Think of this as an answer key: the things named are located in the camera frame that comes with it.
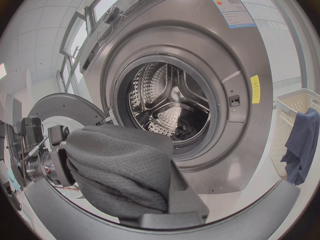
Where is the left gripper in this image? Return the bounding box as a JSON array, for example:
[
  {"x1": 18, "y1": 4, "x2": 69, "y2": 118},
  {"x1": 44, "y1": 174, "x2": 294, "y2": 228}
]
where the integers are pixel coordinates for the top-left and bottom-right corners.
[{"x1": 26, "y1": 148, "x2": 76, "y2": 188}]

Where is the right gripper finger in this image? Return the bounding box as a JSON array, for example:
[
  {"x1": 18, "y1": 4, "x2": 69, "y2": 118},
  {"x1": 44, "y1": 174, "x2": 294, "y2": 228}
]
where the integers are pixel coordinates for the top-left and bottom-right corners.
[{"x1": 141, "y1": 158, "x2": 210, "y2": 226}]

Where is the dark grey mesh garment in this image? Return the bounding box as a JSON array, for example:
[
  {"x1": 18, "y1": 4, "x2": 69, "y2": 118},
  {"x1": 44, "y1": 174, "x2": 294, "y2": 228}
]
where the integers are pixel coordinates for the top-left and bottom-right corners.
[{"x1": 65, "y1": 125, "x2": 174, "y2": 220}]

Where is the washing machine door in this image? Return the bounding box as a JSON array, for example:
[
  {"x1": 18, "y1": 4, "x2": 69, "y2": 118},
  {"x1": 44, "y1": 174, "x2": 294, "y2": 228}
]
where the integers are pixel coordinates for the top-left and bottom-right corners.
[{"x1": 6, "y1": 92, "x2": 113, "y2": 200}]

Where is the cream laundry basket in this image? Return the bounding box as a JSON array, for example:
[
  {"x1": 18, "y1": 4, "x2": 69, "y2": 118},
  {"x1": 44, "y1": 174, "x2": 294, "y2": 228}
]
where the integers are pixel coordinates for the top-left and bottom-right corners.
[{"x1": 271, "y1": 88, "x2": 320, "y2": 177}]

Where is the grey washing machine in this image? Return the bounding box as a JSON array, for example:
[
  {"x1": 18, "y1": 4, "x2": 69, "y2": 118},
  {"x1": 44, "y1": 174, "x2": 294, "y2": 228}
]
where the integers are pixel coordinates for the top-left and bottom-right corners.
[{"x1": 79, "y1": 0, "x2": 276, "y2": 184}]

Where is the black garment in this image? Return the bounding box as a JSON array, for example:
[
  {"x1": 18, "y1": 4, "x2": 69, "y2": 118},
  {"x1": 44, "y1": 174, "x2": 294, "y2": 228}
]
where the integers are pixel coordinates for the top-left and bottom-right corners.
[{"x1": 173, "y1": 125, "x2": 198, "y2": 141}]

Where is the dark blue garment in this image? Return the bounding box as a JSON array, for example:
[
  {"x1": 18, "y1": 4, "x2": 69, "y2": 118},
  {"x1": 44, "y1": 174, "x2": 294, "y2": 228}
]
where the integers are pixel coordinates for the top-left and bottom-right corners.
[{"x1": 280, "y1": 107, "x2": 320, "y2": 186}]

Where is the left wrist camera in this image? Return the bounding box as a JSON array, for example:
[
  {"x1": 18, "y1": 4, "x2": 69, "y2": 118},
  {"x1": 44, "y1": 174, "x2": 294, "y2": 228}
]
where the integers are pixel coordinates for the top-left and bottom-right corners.
[{"x1": 47, "y1": 125, "x2": 70, "y2": 146}]

